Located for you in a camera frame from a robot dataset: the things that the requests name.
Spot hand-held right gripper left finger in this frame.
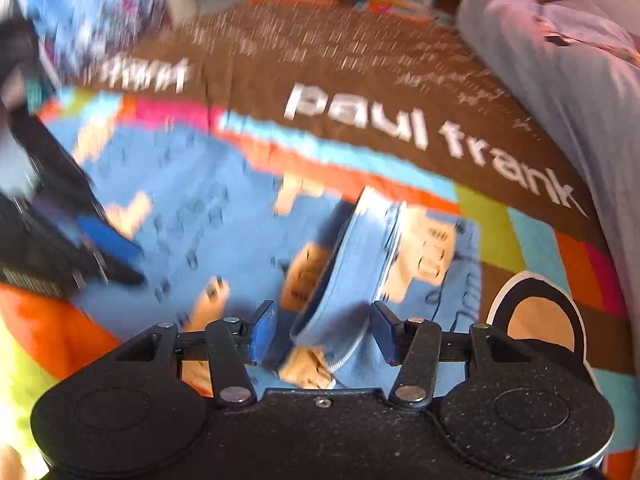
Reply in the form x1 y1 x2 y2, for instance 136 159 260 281
114 301 279 408

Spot blue car print pants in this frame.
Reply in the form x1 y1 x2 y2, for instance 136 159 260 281
64 122 485 397

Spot brown printed blanket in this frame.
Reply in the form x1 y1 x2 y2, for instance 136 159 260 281
0 0 640 480

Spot blue bicycle print curtain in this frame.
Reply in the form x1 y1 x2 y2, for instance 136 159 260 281
14 0 172 83

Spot grey duvet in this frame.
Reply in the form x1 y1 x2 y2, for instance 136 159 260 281
456 0 640 313

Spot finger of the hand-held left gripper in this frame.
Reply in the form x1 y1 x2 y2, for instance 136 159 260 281
76 214 149 287

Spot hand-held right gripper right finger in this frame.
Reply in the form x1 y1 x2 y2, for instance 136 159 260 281
371 301 532 410

